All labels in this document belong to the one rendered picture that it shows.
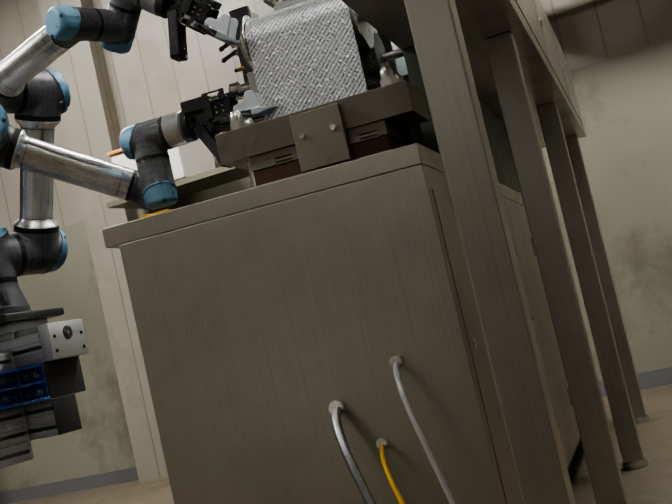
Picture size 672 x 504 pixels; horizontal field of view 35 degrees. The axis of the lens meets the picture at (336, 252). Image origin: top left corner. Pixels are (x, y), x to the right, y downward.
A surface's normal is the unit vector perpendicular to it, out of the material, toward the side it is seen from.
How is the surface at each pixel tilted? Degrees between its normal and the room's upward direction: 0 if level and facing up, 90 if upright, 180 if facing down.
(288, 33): 90
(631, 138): 90
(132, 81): 90
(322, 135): 90
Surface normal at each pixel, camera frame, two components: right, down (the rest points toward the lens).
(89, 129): -0.41, 0.03
